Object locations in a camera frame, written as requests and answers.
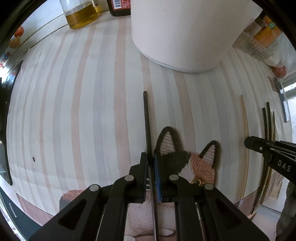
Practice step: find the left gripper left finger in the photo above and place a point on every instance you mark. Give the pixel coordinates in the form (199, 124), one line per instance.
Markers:
(112, 201)

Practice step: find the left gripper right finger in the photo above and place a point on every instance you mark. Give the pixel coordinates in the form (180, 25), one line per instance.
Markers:
(176, 189)

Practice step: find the blue smartphone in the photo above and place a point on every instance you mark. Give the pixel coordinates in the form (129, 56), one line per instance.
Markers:
(283, 100)

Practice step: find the brown card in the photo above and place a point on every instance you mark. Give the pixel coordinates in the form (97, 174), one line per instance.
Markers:
(273, 82)

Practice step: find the striped cat table mat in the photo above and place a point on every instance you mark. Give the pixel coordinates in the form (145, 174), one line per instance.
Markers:
(77, 115)

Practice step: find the clear plastic bag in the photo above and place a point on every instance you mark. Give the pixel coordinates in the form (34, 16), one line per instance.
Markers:
(282, 61)

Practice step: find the blue cabinet drawers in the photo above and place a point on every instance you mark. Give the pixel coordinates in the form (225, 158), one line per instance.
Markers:
(23, 223)

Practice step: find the cream utensil holder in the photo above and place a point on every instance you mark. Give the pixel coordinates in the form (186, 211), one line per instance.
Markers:
(189, 36)

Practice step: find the dark soy sauce bottle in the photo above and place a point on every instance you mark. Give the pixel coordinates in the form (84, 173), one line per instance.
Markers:
(119, 7)

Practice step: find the glass oil dispenser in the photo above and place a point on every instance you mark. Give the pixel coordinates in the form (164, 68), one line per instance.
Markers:
(79, 13)

